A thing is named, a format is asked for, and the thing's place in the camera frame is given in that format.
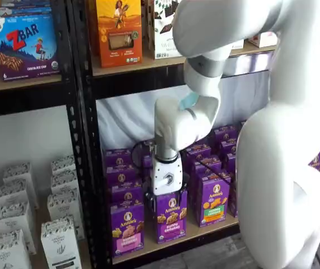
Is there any blue Zbar box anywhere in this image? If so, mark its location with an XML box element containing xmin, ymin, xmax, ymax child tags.
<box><xmin>0</xmin><ymin>13</ymin><xmax>61</xmax><ymax>82</ymax></box>
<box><xmin>0</xmin><ymin>0</ymin><xmax>53</xmax><ymax>18</ymax></box>

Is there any purple Annie's box pink patch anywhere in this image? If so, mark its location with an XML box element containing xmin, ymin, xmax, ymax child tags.
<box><xmin>106</xmin><ymin>166</ymin><xmax>138</xmax><ymax>187</ymax></box>
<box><xmin>110</xmin><ymin>203</ymin><xmax>146</xmax><ymax>258</ymax></box>
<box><xmin>104</xmin><ymin>148</ymin><xmax>135</xmax><ymax>169</ymax></box>
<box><xmin>110</xmin><ymin>183</ymin><xmax>144</xmax><ymax>207</ymax></box>

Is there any white patterned carton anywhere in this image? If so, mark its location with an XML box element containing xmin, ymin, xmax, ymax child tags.
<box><xmin>2</xmin><ymin>162</ymin><xmax>40</xmax><ymax>210</ymax></box>
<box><xmin>50</xmin><ymin>170</ymin><xmax>80</xmax><ymax>194</ymax></box>
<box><xmin>0</xmin><ymin>229</ymin><xmax>33</xmax><ymax>269</ymax></box>
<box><xmin>0</xmin><ymin>180</ymin><xmax>29</xmax><ymax>207</ymax></box>
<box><xmin>50</xmin><ymin>154</ymin><xmax>78</xmax><ymax>176</ymax></box>
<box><xmin>40</xmin><ymin>215</ymin><xmax>84</xmax><ymax>269</ymax></box>
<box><xmin>0</xmin><ymin>201</ymin><xmax>38</xmax><ymax>254</ymax></box>
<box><xmin>47</xmin><ymin>188</ymin><xmax>85</xmax><ymax>239</ymax></box>

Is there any Simple Mills dark cookie box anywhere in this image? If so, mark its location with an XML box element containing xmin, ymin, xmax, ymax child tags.
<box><xmin>153</xmin><ymin>0</ymin><xmax>187</xmax><ymax>60</ymax></box>

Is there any black metal shelf rack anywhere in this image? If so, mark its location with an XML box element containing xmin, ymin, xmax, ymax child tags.
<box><xmin>64</xmin><ymin>0</ymin><xmax>320</xmax><ymax>269</ymax></box>
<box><xmin>0</xmin><ymin>0</ymin><xmax>93</xmax><ymax>269</ymax></box>

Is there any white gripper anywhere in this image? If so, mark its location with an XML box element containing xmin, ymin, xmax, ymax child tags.
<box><xmin>144</xmin><ymin>155</ymin><xmax>189</xmax><ymax>215</ymax></box>

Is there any purple Annie's box orange patch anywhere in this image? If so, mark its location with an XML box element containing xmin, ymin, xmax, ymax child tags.
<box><xmin>214</xmin><ymin>124</ymin><xmax>240</xmax><ymax>142</ymax></box>
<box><xmin>225</xmin><ymin>153</ymin><xmax>238</xmax><ymax>180</ymax></box>
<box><xmin>220</xmin><ymin>139</ymin><xmax>238</xmax><ymax>155</ymax></box>

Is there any purple Annie's box green patch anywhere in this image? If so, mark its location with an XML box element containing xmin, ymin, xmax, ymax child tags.
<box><xmin>186</xmin><ymin>143</ymin><xmax>212</xmax><ymax>163</ymax></box>
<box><xmin>194</xmin><ymin>170</ymin><xmax>232</xmax><ymax>228</ymax></box>
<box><xmin>190</xmin><ymin>155</ymin><xmax>223</xmax><ymax>177</ymax></box>

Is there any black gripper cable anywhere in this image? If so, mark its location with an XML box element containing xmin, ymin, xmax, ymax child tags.
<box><xmin>131</xmin><ymin>141</ymin><xmax>156</xmax><ymax>169</ymax></box>

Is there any red pretzel crackers box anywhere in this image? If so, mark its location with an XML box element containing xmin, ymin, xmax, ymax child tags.
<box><xmin>247</xmin><ymin>31</ymin><xmax>279</xmax><ymax>49</ymax></box>

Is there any orange Revival box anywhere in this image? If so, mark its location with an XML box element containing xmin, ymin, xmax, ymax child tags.
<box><xmin>95</xmin><ymin>0</ymin><xmax>144</xmax><ymax>68</ymax></box>

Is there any white cloth backdrop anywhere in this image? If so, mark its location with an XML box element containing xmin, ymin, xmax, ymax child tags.
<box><xmin>96</xmin><ymin>53</ymin><xmax>272</xmax><ymax>157</ymax></box>

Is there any Simple Mills bar box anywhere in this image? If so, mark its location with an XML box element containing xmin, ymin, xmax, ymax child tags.
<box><xmin>230</xmin><ymin>39</ymin><xmax>245</xmax><ymax>52</ymax></box>

